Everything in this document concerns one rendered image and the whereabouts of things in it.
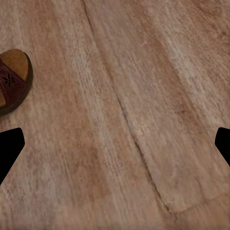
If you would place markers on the sandal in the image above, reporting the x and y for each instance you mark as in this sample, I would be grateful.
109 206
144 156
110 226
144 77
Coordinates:
16 76

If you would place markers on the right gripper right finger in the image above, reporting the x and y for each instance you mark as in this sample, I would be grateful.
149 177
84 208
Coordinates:
222 142

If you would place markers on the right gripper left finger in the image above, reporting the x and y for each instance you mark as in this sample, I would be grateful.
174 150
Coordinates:
11 144

